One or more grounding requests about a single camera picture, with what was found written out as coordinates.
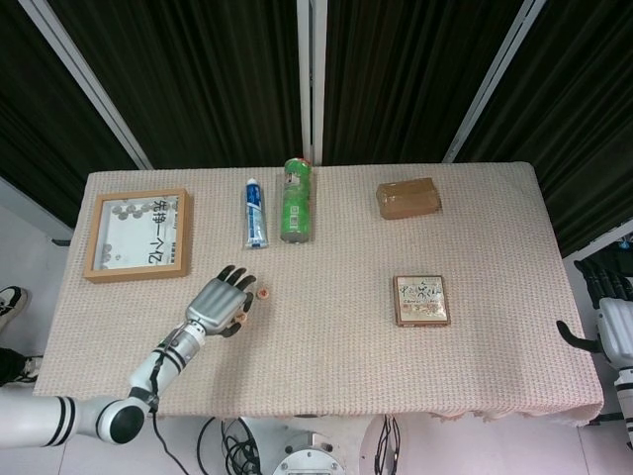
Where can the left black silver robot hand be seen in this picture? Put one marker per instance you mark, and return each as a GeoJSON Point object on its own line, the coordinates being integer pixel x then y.
{"type": "Point", "coordinates": [217, 302]}

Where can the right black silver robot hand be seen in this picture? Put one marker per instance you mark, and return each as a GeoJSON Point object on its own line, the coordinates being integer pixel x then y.
{"type": "Point", "coordinates": [618, 326]}

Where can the red-character wooden chess piece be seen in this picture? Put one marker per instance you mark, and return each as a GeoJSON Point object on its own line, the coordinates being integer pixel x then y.
{"type": "Point", "coordinates": [241, 318]}
{"type": "Point", "coordinates": [263, 293]}

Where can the grey round robot base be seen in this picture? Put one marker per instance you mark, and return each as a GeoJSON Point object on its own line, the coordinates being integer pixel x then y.
{"type": "Point", "coordinates": [309, 460]}

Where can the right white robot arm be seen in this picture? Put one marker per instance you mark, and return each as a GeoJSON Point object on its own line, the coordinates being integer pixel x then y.
{"type": "Point", "coordinates": [625, 406]}

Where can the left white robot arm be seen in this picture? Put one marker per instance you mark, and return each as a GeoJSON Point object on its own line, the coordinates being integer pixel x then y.
{"type": "Point", "coordinates": [173, 353]}

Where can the Chinese chess game box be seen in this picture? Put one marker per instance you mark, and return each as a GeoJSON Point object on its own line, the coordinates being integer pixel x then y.
{"type": "Point", "coordinates": [420, 299]}

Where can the blue white toothpaste tube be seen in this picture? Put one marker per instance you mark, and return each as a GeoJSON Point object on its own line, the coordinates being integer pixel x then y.
{"type": "Point", "coordinates": [254, 213]}

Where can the green chip can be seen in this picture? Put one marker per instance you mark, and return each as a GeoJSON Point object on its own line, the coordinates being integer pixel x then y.
{"type": "Point", "coordinates": [297, 208]}

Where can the beige woven tablecloth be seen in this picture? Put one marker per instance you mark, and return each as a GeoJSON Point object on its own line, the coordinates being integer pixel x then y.
{"type": "Point", "coordinates": [346, 346]}

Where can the small black object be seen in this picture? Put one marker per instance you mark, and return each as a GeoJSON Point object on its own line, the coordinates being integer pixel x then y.
{"type": "Point", "coordinates": [62, 241]}

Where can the brown cardboard box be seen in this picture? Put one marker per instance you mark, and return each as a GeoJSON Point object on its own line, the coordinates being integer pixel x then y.
{"type": "Point", "coordinates": [408, 198]}

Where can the person's black trouser leg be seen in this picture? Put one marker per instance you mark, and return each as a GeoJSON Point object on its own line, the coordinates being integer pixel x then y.
{"type": "Point", "coordinates": [10, 368]}

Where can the black pleated curtain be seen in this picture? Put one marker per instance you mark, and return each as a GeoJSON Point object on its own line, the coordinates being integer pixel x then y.
{"type": "Point", "coordinates": [583, 99]}
{"type": "Point", "coordinates": [405, 74]}
{"type": "Point", "coordinates": [29, 99]}
{"type": "Point", "coordinates": [198, 74]}

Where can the wooden glass coin frame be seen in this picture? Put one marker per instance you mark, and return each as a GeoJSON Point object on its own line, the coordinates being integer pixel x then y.
{"type": "Point", "coordinates": [143, 232]}

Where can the white metal frame post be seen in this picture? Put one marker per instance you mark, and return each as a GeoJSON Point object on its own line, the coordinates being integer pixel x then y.
{"type": "Point", "coordinates": [311, 74]}
{"type": "Point", "coordinates": [84, 74]}
{"type": "Point", "coordinates": [494, 74]}

